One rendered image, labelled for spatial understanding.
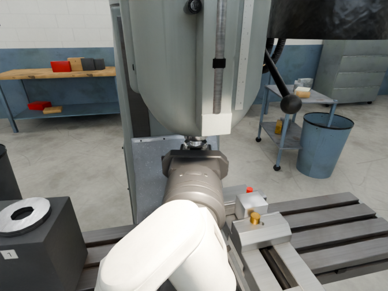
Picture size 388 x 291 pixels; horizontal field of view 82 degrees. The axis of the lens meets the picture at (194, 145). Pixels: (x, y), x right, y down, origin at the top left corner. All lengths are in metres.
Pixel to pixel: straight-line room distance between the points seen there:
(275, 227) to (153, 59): 0.44
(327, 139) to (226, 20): 2.38
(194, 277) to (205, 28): 0.25
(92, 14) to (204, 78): 4.42
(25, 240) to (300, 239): 0.62
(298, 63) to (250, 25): 5.35
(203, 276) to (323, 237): 0.54
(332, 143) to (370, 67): 3.49
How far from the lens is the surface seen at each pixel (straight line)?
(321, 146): 2.63
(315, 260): 0.69
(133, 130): 0.82
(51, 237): 0.50
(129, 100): 0.78
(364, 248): 0.77
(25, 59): 5.02
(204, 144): 0.43
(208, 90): 0.27
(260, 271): 0.53
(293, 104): 0.35
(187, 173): 0.31
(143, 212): 0.82
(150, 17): 0.30
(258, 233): 0.55
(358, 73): 5.77
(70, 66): 4.23
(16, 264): 0.54
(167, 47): 0.30
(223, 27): 0.27
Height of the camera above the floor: 1.46
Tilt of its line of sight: 27 degrees down
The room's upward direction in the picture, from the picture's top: straight up
